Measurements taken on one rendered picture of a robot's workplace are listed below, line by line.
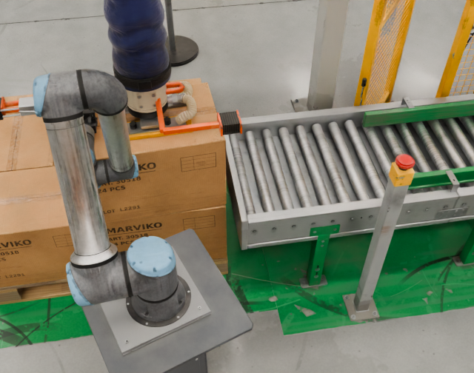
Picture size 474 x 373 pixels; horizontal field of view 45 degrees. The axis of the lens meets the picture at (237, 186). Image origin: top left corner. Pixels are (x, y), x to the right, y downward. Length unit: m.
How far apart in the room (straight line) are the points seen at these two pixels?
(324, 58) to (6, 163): 1.93
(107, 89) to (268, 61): 2.82
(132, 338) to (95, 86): 0.85
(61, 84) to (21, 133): 1.49
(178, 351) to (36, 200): 1.15
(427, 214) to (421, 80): 1.82
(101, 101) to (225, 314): 0.86
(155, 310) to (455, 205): 1.51
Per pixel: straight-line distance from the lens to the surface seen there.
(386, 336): 2.93
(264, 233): 2.56
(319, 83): 3.71
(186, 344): 1.99
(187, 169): 2.39
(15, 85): 4.46
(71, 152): 1.72
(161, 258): 1.83
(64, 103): 1.69
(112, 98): 1.71
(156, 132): 2.34
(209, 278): 2.12
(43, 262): 2.85
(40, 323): 3.03
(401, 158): 2.19
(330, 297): 2.99
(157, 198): 2.49
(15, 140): 3.12
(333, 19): 3.48
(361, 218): 2.65
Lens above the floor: 2.51
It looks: 47 degrees down
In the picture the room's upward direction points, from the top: straight up
